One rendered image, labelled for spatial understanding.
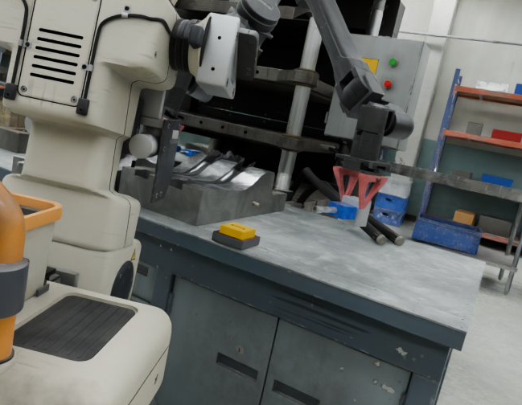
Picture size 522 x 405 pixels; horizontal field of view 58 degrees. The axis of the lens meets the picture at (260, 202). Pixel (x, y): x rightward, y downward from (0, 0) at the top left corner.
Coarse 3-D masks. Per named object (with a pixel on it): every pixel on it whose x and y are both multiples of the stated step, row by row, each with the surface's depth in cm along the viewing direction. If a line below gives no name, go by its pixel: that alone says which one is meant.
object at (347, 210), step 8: (344, 200) 100; (352, 200) 98; (320, 208) 93; (328, 208) 94; (336, 208) 96; (344, 208) 95; (352, 208) 96; (368, 208) 98; (336, 216) 96; (344, 216) 95; (352, 216) 97; (360, 216) 97; (352, 224) 98; (360, 224) 98
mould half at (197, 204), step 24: (144, 168) 128; (216, 168) 142; (120, 192) 125; (144, 192) 121; (168, 192) 117; (192, 192) 114; (216, 192) 118; (240, 192) 129; (264, 192) 142; (168, 216) 118; (192, 216) 114; (216, 216) 121; (240, 216) 133
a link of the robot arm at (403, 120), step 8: (368, 80) 95; (376, 80) 97; (368, 88) 95; (376, 88) 95; (368, 96) 95; (376, 96) 96; (360, 104) 97; (384, 104) 99; (392, 104) 100; (344, 112) 101; (352, 112) 98; (400, 112) 98; (400, 120) 96; (408, 120) 98; (392, 128) 97; (400, 128) 97; (408, 128) 98; (384, 136) 98; (392, 136) 98; (400, 136) 99; (408, 136) 100
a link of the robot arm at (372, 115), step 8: (368, 104) 94; (376, 104) 95; (360, 112) 95; (368, 112) 93; (376, 112) 93; (384, 112) 93; (392, 112) 96; (360, 120) 95; (368, 120) 93; (376, 120) 93; (384, 120) 94; (392, 120) 96; (360, 128) 94; (368, 128) 93; (376, 128) 93; (384, 128) 95
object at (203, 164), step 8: (216, 152) 152; (208, 160) 149; (216, 160) 146; (232, 160) 150; (240, 160) 144; (192, 168) 143; (200, 168) 143; (232, 168) 142; (240, 168) 146; (224, 176) 138; (232, 176) 139; (216, 184) 129
